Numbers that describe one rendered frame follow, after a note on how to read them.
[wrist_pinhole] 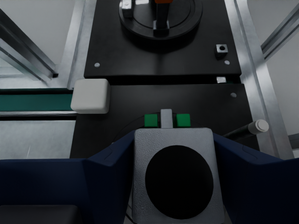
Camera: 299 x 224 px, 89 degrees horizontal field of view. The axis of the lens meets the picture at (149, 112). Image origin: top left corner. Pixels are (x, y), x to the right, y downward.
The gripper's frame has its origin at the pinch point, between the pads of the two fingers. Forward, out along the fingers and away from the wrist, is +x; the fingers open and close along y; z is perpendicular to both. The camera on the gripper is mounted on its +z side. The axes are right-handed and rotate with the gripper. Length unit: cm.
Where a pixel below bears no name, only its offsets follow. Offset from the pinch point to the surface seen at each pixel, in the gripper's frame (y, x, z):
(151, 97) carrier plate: 1.3, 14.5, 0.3
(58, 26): 27, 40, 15
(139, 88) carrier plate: 3.0, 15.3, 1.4
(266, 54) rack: -19.7, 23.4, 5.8
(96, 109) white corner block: 8.4, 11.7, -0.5
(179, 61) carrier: -3.2, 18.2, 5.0
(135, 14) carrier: 3.8, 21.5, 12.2
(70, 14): 24, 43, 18
